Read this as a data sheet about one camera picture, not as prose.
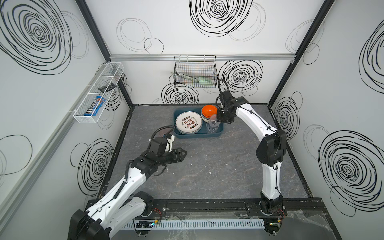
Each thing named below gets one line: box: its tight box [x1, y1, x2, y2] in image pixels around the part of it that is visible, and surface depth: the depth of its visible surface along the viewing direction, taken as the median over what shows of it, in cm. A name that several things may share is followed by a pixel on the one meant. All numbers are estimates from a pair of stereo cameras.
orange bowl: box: [201, 104, 218, 119], surface depth 107 cm
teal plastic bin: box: [173, 106, 224, 139], surface depth 103 cm
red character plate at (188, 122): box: [175, 111, 203, 135], surface depth 107 cm
